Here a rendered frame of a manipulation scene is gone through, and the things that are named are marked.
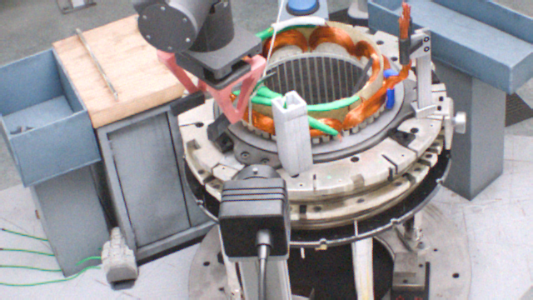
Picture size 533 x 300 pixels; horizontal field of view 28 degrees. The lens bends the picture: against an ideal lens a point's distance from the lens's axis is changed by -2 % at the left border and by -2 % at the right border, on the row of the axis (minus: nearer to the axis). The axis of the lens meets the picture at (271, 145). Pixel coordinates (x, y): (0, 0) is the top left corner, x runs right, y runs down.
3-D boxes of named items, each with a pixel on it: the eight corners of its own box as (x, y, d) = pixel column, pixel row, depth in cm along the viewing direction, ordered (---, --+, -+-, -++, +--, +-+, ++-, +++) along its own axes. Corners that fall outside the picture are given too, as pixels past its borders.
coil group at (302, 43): (267, 72, 133) (263, 44, 131) (261, 66, 135) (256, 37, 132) (311, 55, 135) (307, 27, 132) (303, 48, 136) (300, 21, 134)
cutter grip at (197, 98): (174, 117, 119) (171, 107, 118) (171, 113, 119) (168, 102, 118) (206, 103, 120) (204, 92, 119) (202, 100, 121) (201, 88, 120)
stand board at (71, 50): (94, 129, 139) (90, 114, 137) (55, 57, 152) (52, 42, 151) (236, 77, 144) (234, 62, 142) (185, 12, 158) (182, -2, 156)
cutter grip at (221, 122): (213, 142, 115) (211, 131, 114) (206, 140, 116) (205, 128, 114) (234, 120, 118) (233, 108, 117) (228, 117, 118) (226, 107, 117)
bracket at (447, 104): (433, 148, 128) (433, 113, 124) (437, 129, 130) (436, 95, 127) (450, 149, 127) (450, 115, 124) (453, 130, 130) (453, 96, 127)
